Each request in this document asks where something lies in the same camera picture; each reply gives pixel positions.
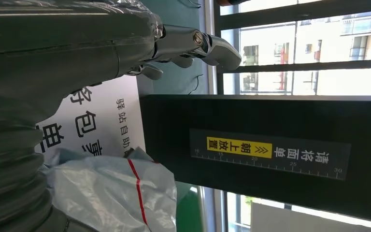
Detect white plastic package red print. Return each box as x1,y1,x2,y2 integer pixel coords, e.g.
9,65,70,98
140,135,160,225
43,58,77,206
41,147,177,232

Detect black inbound scanner machine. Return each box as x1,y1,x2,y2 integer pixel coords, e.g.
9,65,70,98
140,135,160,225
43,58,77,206
139,94,371,225

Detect white blue placement mat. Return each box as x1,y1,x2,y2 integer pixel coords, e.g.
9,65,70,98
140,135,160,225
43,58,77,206
34,75,146,161

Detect black yellow ruler label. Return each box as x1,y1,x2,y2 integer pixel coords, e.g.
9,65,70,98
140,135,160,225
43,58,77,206
189,129,352,181

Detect window with black frame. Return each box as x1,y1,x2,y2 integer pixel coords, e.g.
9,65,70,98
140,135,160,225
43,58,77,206
203,0,371,232

